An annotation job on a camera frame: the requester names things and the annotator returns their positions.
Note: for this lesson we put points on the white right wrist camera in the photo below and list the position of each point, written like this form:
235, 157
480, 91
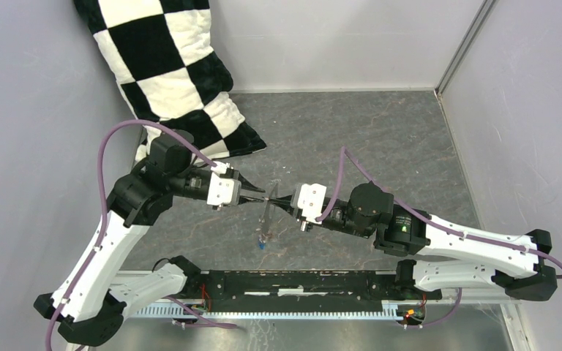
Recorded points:
308, 201

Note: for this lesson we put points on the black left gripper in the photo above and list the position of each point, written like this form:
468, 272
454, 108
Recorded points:
244, 182

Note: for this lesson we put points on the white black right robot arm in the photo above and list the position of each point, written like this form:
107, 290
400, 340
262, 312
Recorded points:
434, 254

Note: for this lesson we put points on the aluminium corner frame post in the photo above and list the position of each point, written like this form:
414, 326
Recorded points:
472, 32

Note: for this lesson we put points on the black white checkered pillow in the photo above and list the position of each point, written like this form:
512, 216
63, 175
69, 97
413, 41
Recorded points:
169, 74

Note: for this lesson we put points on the white slotted cable duct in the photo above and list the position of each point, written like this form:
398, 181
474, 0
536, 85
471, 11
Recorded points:
171, 310

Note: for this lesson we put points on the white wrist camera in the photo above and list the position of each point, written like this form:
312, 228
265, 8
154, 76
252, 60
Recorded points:
308, 201
220, 185

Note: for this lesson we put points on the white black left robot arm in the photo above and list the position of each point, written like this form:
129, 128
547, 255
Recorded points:
86, 310

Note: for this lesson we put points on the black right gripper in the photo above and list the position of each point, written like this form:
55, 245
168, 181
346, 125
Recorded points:
293, 210

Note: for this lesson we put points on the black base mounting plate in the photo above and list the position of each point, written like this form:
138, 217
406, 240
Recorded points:
300, 291

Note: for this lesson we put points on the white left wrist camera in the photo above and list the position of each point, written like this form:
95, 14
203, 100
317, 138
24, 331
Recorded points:
220, 185

